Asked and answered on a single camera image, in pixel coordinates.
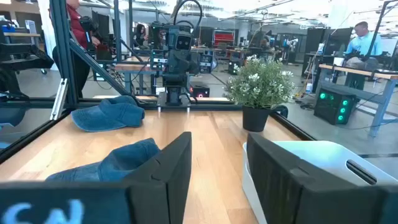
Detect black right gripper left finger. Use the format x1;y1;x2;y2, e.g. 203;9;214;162
123;131;193;224

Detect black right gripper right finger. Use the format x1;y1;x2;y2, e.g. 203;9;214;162
246;133;398;224

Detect blue denim cap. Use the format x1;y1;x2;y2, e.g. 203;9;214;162
70;95;146;133
45;138;162;183

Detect white plastic bin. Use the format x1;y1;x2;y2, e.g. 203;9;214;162
241;140;398;224

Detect dark blue fabric piece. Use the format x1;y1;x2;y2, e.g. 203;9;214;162
272;105;290;119

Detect black box with red light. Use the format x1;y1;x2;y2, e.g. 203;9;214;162
188;85;211;99

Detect black computer with green lights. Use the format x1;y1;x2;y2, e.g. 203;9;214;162
313;88;359;126

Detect potted plant with white flowers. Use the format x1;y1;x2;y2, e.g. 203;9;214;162
223;55;296;133

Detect wooden workbench with blue legs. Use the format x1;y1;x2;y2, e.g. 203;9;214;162
317;63;398;138
114;55;164;96

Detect person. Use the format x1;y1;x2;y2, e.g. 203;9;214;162
51;0;102;99
132;23;149;48
344;21;384;91

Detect red tool cabinet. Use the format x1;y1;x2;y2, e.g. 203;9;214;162
212;29;236;48

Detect black monitor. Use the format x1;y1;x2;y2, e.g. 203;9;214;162
322;27;354;57

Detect white metal bracket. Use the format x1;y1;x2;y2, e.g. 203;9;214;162
49;77;69;121

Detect dark metal cell frame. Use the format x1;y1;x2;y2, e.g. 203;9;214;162
0;0;317;164

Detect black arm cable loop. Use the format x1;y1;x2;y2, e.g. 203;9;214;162
172;0;204;35

